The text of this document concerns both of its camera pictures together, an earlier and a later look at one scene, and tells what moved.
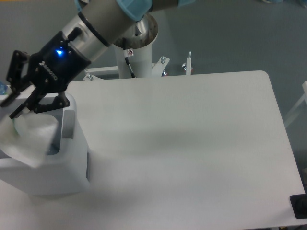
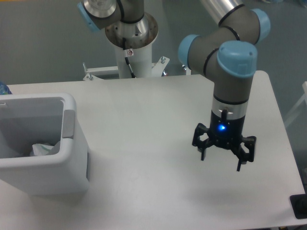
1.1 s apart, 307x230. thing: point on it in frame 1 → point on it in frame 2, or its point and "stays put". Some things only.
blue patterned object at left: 4,88 stays put
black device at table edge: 299,203 stays put
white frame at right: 303,98 stays put
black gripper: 53,68 → 226,133
